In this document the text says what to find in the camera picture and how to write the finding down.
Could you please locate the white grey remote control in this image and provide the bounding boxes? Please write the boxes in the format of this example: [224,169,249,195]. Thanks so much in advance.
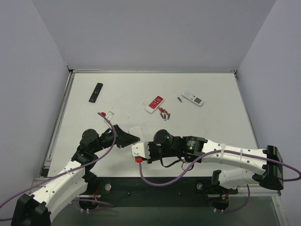
[128,126,145,142]

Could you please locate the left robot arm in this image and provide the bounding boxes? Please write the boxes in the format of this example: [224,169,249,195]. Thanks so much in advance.
[11,125,140,226]

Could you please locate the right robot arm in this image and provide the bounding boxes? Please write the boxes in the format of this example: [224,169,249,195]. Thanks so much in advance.
[147,129,284,191]

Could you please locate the black slim remote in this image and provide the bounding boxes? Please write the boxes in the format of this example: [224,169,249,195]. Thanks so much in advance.
[89,83,103,103]

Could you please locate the red and white remote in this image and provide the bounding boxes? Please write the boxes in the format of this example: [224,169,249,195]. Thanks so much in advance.
[145,96,164,114]

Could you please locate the white remote with orange button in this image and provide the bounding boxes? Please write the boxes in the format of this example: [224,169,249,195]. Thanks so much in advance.
[182,91,204,106]

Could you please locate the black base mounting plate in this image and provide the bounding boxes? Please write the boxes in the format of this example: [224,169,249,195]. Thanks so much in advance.
[79,177,238,208]

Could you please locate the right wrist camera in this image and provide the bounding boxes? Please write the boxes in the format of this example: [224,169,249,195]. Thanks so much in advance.
[131,143,151,163]

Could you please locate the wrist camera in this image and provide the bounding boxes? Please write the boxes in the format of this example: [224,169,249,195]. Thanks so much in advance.
[106,111,114,121]
[131,143,151,163]

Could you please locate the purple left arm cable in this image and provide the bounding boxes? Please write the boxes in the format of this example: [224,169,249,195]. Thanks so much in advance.
[0,112,117,222]

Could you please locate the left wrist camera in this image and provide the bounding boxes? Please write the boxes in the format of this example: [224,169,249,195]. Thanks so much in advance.
[106,111,114,121]

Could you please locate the aluminium frame rail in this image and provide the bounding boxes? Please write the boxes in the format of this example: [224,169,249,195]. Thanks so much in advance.
[231,185,281,196]

